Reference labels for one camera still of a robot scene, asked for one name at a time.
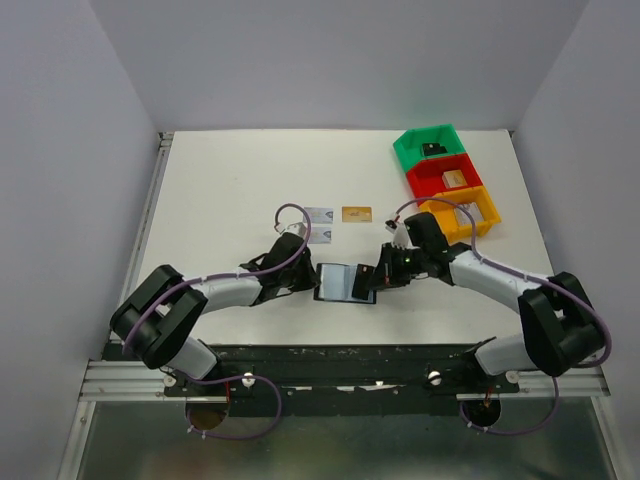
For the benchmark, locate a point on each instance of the green plastic bin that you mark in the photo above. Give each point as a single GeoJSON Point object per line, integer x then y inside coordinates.
{"type": "Point", "coordinates": [416, 145]}

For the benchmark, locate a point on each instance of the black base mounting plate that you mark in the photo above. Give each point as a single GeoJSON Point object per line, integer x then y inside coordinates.
{"type": "Point", "coordinates": [342, 380]}

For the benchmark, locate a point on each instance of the aluminium extrusion rail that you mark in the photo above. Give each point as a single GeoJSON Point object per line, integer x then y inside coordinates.
{"type": "Point", "coordinates": [115, 376]}

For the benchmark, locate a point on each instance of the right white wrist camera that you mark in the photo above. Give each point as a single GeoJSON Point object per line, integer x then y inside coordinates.
{"type": "Point", "coordinates": [400, 236]}

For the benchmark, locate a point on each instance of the black leather card holder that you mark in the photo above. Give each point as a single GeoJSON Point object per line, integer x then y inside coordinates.
{"type": "Point", "coordinates": [345, 285]}

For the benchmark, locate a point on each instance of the black credit card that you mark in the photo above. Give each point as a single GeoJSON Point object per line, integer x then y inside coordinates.
{"type": "Point", "coordinates": [360, 289]}

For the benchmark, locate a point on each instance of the silver grey credit card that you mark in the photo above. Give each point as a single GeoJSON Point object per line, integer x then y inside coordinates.
{"type": "Point", "coordinates": [320, 215]}

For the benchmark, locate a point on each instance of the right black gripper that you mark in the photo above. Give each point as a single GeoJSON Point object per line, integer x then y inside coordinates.
{"type": "Point", "coordinates": [382, 273]}

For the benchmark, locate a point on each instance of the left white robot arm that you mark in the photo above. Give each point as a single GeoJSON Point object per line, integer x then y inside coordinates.
{"type": "Point", "coordinates": [156, 320]}

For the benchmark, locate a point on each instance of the black part in green bin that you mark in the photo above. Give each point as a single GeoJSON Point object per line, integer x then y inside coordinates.
{"type": "Point", "coordinates": [433, 149]}

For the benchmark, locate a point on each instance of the yellow plastic bin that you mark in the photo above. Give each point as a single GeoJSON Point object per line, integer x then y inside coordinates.
{"type": "Point", "coordinates": [455, 224]}

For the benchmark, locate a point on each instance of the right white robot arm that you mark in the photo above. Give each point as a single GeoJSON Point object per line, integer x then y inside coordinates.
{"type": "Point", "coordinates": [559, 328]}

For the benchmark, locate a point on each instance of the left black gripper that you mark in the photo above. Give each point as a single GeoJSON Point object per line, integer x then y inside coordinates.
{"type": "Point", "coordinates": [304, 272]}

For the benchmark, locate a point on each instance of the white box in yellow bin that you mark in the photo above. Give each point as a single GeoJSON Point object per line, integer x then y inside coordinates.
{"type": "Point", "coordinates": [467, 214]}

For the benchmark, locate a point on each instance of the red plastic bin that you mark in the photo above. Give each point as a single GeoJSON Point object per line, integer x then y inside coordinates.
{"type": "Point", "coordinates": [425, 179]}

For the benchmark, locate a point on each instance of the white box in red bin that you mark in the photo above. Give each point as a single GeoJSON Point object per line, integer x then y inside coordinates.
{"type": "Point", "coordinates": [454, 179]}

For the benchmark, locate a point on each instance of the gold credit card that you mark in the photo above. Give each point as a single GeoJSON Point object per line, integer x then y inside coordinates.
{"type": "Point", "coordinates": [356, 214]}

